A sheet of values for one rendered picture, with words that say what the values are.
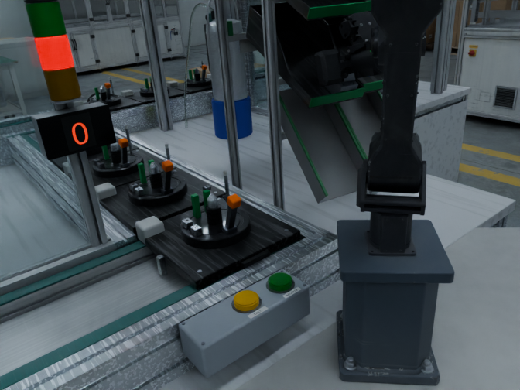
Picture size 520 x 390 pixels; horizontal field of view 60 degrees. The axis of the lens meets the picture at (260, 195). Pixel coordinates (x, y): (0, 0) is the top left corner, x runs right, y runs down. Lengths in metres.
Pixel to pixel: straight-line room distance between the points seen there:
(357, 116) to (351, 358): 0.61
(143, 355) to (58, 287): 0.27
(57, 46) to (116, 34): 9.32
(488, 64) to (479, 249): 3.91
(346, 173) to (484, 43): 3.99
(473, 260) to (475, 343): 0.25
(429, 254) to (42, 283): 0.67
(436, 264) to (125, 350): 0.44
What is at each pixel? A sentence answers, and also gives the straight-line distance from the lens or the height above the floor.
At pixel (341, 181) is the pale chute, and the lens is 0.99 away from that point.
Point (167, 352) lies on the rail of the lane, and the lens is 0.73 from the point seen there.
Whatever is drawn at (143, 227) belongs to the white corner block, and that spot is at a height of 0.99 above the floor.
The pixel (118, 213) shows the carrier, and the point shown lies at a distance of 1.06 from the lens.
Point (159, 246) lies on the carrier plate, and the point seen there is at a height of 0.97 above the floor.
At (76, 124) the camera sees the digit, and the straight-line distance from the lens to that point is 0.83.
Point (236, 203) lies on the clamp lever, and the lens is 0.80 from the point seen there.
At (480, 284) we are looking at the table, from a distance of 0.98.
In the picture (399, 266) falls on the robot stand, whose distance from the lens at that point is 0.63.
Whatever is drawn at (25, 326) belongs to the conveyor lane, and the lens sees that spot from 0.89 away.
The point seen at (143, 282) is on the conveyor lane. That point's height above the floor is 0.92.
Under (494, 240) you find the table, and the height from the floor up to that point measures 0.86.
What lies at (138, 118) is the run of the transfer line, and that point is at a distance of 2.07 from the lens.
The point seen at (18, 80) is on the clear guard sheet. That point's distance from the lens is 0.86.
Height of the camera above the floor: 1.41
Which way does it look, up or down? 25 degrees down
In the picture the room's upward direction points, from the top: 4 degrees counter-clockwise
